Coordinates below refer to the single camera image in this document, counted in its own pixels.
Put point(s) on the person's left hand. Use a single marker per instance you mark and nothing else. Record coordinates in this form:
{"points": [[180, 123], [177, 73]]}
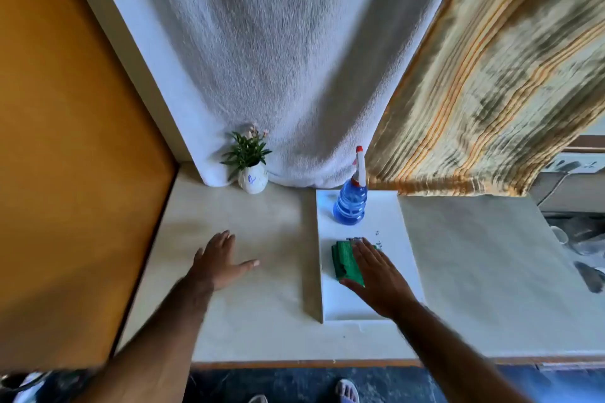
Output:
{"points": [[215, 261]]}

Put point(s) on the person's right hand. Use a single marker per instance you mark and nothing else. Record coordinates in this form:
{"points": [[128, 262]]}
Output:
{"points": [[383, 284]]}

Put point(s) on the person's right thumb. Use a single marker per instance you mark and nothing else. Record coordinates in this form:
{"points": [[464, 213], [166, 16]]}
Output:
{"points": [[350, 284]]}

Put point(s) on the person's left thumb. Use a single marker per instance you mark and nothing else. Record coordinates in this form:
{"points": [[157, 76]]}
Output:
{"points": [[246, 266]]}

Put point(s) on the green cleaning cloth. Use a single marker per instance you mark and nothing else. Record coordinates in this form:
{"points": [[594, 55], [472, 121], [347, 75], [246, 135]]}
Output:
{"points": [[343, 262]]}

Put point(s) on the person's left forearm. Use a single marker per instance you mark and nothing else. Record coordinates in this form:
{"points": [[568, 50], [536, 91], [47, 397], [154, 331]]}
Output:
{"points": [[156, 346]]}

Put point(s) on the person's right forearm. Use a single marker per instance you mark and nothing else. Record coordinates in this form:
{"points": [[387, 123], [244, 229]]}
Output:
{"points": [[444, 355]]}

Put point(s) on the white rectangular board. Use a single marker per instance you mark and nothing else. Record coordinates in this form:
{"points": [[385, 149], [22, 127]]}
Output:
{"points": [[392, 223]]}

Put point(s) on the blue spray bottle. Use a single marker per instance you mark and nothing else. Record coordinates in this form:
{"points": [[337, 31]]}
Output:
{"points": [[350, 205]]}

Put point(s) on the small plant in white vase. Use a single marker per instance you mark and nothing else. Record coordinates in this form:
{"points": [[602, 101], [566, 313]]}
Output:
{"points": [[250, 166]]}

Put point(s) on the person's right foot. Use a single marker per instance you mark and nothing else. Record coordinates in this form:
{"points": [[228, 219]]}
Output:
{"points": [[347, 392]]}

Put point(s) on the person's foot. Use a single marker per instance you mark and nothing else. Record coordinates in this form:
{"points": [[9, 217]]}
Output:
{"points": [[258, 399], [347, 392]]}

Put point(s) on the person's left foot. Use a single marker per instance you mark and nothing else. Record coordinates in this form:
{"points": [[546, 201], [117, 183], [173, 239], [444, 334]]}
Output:
{"points": [[258, 399]]}

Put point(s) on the orange wooden panel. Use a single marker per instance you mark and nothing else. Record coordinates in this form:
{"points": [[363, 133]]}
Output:
{"points": [[71, 157]]}

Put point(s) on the white hanging towel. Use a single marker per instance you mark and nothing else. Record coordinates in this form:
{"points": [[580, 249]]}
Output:
{"points": [[283, 62]]}

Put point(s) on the white cup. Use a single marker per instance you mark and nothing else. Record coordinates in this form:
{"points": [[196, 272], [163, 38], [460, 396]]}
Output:
{"points": [[559, 235]]}

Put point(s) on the clear plastic bag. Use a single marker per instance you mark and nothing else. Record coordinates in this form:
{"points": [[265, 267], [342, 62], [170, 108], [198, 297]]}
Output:
{"points": [[586, 235]]}

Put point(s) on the grey cardboard box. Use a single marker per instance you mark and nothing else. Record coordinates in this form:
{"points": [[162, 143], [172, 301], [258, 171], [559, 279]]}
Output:
{"points": [[569, 180]]}

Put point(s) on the black and white bag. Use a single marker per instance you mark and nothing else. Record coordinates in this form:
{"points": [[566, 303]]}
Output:
{"points": [[33, 386]]}

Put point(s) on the yellow striped curtain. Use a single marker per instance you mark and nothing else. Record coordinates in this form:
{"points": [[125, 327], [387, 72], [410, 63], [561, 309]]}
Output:
{"points": [[496, 86]]}

